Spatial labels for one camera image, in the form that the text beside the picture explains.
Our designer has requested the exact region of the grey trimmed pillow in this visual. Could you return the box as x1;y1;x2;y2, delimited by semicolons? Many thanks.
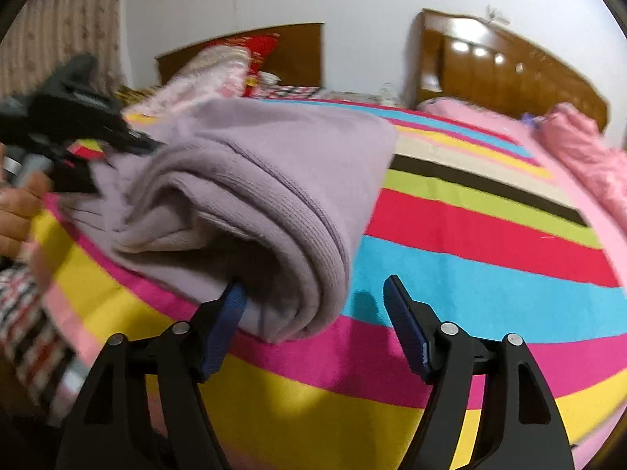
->
183;48;253;84

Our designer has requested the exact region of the pink bed sheet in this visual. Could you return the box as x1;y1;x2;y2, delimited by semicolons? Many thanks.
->
419;97;627;275

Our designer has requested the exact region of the large glossy wooden headboard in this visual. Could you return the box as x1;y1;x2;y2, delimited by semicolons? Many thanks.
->
416;8;609;133

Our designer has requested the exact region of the striped pink curtain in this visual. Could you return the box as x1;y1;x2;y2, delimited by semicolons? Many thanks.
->
0;0;125;101

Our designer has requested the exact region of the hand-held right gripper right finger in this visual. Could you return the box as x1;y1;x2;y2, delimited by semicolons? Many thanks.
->
383;274;576;470

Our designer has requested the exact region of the yellow brown patterned cloth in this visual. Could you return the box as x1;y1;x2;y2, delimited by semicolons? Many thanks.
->
115;85;155;103

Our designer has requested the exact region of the lilac knitted sweater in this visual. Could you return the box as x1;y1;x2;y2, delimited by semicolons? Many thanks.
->
49;98;400;346

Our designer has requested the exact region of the person's left hand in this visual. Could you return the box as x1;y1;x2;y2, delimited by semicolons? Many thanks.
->
0;175;54;260

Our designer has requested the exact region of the rainbow striped bed sheet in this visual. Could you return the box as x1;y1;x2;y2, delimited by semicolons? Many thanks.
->
29;98;627;470

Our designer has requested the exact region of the pink blanket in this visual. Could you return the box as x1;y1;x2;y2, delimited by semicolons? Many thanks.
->
534;103;627;236

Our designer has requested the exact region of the pink floral quilt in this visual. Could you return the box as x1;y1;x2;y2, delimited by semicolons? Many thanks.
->
122;61;246;116

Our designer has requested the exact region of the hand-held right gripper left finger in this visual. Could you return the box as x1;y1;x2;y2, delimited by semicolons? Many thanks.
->
55;280;247;470

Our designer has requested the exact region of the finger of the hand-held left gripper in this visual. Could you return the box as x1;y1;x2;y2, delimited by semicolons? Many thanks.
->
48;154;101;195
95;122;166;156

